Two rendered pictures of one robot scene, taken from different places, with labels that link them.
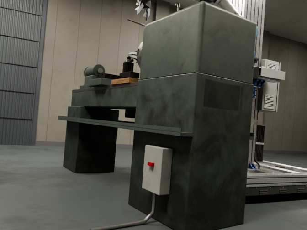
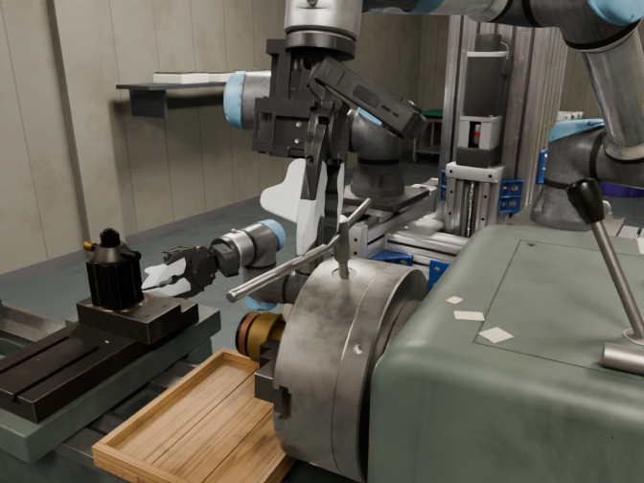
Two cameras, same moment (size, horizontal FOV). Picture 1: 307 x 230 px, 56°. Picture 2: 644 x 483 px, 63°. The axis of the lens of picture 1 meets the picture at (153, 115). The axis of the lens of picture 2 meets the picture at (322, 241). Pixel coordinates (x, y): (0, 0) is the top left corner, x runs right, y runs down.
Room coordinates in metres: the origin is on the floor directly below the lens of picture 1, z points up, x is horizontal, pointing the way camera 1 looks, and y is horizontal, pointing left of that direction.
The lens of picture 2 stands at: (1.63, 0.38, 1.52)
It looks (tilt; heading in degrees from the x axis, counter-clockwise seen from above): 19 degrees down; 332
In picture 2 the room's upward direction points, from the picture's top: straight up
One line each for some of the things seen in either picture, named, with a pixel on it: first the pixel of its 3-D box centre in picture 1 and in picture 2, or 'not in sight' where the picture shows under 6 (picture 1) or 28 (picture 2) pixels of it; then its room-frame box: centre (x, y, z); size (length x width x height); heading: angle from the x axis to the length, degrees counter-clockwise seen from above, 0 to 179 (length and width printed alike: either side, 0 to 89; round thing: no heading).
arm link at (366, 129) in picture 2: not in sight; (377, 130); (2.84, -0.44, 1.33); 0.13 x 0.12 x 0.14; 39
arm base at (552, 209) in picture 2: not in sight; (568, 199); (2.39, -0.67, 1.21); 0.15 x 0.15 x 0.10
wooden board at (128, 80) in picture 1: (138, 84); (229, 420); (2.42, 0.14, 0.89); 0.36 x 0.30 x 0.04; 125
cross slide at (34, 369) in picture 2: (121, 80); (99, 343); (2.72, 0.33, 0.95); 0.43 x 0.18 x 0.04; 125
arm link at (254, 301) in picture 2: not in sight; (266, 284); (2.63, -0.02, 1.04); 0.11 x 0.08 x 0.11; 39
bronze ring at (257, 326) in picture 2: not in sight; (270, 338); (2.35, 0.09, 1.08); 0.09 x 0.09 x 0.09; 35
